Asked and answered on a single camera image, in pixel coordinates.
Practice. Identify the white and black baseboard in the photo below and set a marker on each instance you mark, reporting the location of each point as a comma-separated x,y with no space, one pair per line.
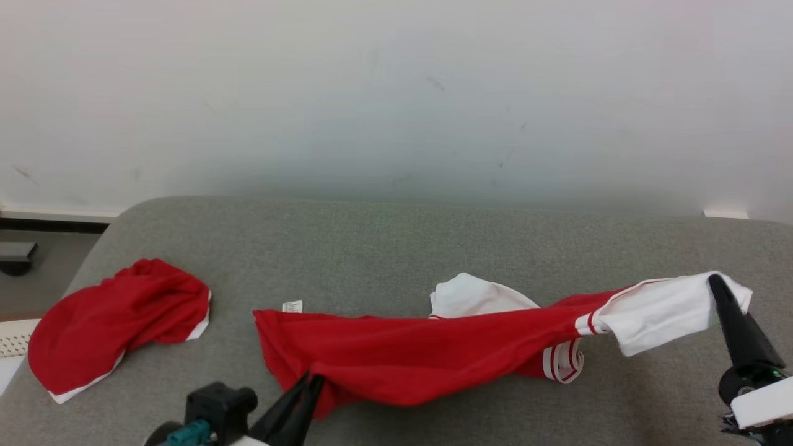
49,218

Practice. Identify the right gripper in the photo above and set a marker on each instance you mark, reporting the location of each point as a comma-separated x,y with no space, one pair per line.
765,402

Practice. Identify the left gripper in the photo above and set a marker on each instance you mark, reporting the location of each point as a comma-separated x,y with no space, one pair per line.
251,442

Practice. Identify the red shirt with white sleeves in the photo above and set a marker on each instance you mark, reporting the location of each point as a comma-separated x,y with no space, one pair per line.
433,359

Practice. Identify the grey fabric sofa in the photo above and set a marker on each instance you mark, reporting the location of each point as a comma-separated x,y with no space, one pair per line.
372,248

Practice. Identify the white perforated laundry basket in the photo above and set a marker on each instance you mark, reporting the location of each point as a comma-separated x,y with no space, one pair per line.
12,339

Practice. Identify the red shorts with white trim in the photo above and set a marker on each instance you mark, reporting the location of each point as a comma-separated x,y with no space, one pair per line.
111,322

